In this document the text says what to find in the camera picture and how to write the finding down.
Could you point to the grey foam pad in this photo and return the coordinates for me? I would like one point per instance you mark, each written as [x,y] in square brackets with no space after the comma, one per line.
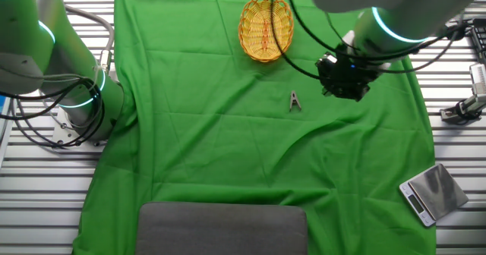
[220,228]

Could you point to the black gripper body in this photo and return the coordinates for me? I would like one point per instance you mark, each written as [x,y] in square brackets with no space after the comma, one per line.
[349,76]

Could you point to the yellow wicker basket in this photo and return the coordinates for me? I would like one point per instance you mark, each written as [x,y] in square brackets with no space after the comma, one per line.
[258,31]

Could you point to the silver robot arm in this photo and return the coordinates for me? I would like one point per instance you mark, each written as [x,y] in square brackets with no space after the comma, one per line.
[23,19]

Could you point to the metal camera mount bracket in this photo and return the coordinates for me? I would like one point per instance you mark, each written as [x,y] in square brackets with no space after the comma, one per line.
[471,105]

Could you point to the white grey camera device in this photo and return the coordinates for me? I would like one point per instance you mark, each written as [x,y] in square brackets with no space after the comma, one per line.
[479,76]

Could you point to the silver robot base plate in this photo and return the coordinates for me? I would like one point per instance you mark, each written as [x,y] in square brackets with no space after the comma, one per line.
[64,128]

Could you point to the black keyboard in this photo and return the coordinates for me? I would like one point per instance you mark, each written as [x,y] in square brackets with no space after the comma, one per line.
[480,42]

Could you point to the green cloth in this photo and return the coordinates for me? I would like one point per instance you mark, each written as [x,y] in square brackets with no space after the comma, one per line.
[228,152]

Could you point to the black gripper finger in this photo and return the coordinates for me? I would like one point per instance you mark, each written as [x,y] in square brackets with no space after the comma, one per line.
[353,95]
[330,90]

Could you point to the silver digital kitchen scale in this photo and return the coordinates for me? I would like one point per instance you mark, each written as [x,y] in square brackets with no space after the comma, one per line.
[436,190]

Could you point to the small silver metal clamp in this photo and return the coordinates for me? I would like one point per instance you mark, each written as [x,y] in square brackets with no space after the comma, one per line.
[293,98]

